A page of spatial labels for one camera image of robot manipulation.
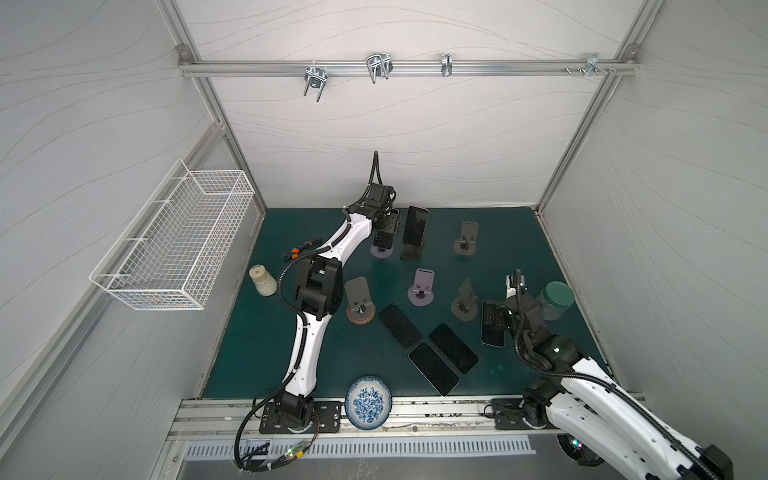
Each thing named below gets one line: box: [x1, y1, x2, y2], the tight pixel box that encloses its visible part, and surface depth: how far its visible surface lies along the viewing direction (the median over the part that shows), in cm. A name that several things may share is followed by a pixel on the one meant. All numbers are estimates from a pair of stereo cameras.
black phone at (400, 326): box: [378, 303, 422, 349], surface depth 92 cm
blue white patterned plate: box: [345, 376, 393, 431], surface depth 76 cm
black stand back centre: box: [400, 243, 423, 263], surface depth 110 cm
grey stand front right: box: [450, 278, 478, 322], surface depth 91 cm
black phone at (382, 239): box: [373, 230, 393, 249], surface depth 104 cm
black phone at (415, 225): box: [403, 206, 430, 246], surface depth 101 cm
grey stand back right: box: [453, 221, 479, 255], surface depth 106 cm
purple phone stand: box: [407, 268, 435, 307], surface depth 92 cm
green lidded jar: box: [536, 280, 575, 321], surface depth 88 cm
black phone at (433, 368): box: [408, 341, 460, 397], surface depth 84 cm
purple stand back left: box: [370, 245, 394, 259], surface depth 109 cm
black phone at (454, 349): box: [429, 323, 479, 374], surface depth 88 cm
